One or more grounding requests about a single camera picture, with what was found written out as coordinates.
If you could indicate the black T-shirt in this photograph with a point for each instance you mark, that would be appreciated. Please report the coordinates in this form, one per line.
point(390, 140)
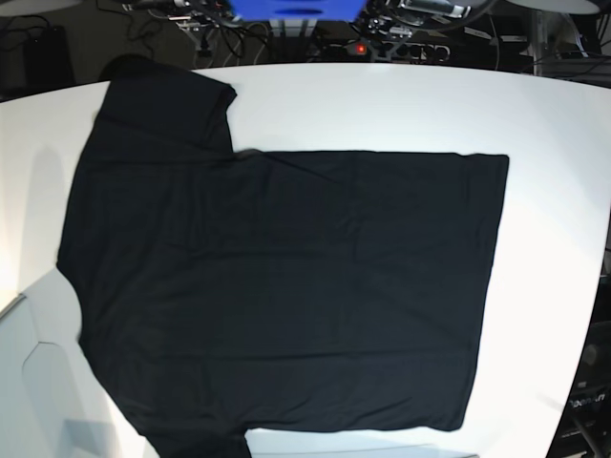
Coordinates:
point(305, 291)

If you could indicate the black power strip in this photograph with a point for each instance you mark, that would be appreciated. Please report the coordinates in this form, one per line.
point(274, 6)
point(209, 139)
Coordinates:
point(385, 52)

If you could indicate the blue box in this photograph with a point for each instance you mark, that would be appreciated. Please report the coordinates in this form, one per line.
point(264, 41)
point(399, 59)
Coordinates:
point(332, 10)

